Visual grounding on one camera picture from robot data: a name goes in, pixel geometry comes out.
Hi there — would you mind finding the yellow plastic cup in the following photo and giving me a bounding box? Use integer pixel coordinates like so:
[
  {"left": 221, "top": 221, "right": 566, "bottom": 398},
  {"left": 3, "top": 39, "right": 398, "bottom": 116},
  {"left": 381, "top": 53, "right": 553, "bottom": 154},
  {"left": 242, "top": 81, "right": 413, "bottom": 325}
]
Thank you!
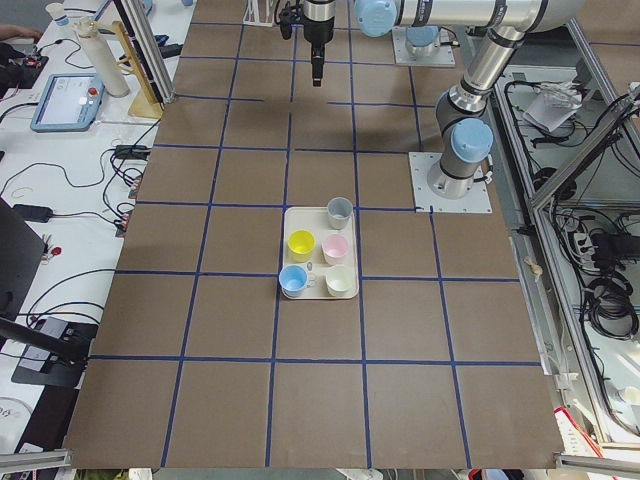
[{"left": 287, "top": 230, "right": 315, "bottom": 263}]

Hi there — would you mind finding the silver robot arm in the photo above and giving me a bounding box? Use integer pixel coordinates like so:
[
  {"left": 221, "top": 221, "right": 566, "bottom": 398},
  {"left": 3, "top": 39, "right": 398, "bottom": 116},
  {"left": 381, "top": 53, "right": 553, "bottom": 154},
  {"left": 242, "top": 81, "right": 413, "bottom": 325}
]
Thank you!
[{"left": 355, "top": 0, "right": 584, "bottom": 199}]

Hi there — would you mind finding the cream white plastic cup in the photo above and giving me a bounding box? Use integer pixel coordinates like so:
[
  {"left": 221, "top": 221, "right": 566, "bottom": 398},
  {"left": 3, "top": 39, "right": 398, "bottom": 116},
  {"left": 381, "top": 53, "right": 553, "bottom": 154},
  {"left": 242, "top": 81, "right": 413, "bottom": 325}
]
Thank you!
[{"left": 325, "top": 265, "right": 354, "bottom": 297}]

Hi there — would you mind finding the blue cup near tray front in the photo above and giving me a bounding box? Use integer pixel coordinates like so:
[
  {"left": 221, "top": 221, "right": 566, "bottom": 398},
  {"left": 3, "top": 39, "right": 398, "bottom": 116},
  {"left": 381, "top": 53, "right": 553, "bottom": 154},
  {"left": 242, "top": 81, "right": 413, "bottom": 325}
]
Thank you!
[{"left": 278, "top": 265, "right": 309, "bottom": 298}]

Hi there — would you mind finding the grey plastic cup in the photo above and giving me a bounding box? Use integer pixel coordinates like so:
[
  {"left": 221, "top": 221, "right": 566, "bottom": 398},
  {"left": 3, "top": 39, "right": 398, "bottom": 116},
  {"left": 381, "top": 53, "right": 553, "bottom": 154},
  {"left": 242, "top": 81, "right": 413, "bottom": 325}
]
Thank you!
[{"left": 327, "top": 197, "right": 353, "bottom": 230}]

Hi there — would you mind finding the black monitor stand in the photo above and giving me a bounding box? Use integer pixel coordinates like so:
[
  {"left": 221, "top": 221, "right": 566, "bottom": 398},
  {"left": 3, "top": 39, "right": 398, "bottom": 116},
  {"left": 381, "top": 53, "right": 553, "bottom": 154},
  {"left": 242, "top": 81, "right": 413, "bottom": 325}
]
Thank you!
[{"left": 0, "top": 198, "right": 99, "bottom": 389}]

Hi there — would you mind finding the white cylindrical bottle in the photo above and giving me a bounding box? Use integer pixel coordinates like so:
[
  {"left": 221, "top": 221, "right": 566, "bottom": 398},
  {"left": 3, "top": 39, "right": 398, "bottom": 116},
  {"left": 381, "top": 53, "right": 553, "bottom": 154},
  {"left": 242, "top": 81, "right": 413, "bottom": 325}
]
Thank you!
[{"left": 72, "top": 17, "right": 130, "bottom": 98}]

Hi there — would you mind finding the paper cup on desk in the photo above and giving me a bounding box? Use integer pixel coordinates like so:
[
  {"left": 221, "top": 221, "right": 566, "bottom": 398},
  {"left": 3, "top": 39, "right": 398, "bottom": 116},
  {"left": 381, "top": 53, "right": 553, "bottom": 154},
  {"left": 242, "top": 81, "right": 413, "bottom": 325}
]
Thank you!
[{"left": 45, "top": 2, "right": 69, "bottom": 27}]

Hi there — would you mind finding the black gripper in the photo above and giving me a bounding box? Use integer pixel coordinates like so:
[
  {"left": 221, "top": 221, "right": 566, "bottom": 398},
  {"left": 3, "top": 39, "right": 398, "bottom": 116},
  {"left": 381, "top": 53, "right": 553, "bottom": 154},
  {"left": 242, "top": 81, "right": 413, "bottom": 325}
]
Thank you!
[{"left": 302, "top": 0, "right": 334, "bottom": 87}]

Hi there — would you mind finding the silver aluminium frame post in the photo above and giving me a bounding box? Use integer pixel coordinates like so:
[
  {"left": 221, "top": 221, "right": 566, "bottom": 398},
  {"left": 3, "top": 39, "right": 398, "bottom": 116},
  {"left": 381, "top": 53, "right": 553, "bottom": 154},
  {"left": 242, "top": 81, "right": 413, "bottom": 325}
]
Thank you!
[{"left": 114, "top": 0, "right": 175, "bottom": 104}]

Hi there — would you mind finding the person in black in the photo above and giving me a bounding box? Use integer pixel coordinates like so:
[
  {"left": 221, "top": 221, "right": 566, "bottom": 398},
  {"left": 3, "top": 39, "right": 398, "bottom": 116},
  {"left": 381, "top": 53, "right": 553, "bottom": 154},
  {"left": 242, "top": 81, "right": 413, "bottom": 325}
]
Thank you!
[{"left": 1, "top": 24, "right": 43, "bottom": 97}]

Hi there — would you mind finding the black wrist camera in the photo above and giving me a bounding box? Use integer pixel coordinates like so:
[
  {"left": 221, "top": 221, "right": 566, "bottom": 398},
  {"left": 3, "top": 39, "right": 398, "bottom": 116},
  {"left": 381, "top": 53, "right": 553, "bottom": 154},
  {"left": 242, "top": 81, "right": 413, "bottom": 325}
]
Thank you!
[{"left": 277, "top": 1, "right": 303, "bottom": 40}]

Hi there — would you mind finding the white plastic tray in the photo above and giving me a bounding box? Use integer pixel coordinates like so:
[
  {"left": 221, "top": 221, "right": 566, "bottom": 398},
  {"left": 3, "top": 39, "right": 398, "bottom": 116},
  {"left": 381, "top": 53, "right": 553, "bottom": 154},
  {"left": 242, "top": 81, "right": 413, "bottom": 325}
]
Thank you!
[{"left": 280, "top": 207, "right": 359, "bottom": 300}]

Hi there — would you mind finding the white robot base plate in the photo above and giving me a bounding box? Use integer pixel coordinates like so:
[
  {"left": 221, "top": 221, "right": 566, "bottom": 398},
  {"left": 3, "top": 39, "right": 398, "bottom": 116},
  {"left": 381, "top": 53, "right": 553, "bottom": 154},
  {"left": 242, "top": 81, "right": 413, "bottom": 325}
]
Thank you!
[{"left": 408, "top": 152, "right": 492, "bottom": 214}]

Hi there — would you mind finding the blue teach pendant tablet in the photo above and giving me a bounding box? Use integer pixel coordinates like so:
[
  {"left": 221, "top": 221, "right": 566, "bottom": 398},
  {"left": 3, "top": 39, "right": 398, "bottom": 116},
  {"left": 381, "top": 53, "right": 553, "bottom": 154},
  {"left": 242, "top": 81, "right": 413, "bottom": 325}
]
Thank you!
[{"left": 30, "top": 73, "right": 105, "bottom": 133}]

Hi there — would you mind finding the pink plastic cup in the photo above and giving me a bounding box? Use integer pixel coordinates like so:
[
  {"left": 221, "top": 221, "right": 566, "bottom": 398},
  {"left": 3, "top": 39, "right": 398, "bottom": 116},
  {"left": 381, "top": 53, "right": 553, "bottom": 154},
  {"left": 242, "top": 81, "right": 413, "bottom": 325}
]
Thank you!
[{"left": 321, "top": 234, "right": 350, "bottom": 265}]

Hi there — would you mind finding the wooden mug tree stand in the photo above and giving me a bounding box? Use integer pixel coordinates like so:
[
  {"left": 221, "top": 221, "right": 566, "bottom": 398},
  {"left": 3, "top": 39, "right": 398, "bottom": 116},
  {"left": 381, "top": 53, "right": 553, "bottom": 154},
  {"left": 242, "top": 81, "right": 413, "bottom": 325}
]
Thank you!
[{"left": 95, "top": 21, "right": 163, "bottom": 119}]

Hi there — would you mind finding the white wire cup rack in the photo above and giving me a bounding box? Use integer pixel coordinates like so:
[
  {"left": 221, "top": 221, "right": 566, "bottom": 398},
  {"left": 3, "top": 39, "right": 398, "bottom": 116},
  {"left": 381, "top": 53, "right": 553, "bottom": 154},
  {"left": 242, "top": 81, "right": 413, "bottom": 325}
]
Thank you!
[{"left": 243, "top": 0, "right": 276, "bottom": 27}]

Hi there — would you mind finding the black power adapter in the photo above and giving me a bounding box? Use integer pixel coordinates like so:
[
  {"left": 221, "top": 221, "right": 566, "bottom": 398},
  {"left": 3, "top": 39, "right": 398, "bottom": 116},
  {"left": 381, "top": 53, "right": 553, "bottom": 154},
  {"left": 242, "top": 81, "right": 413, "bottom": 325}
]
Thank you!
[{"left": 12, "top": 204, "right": 54, "bottom": 223}]

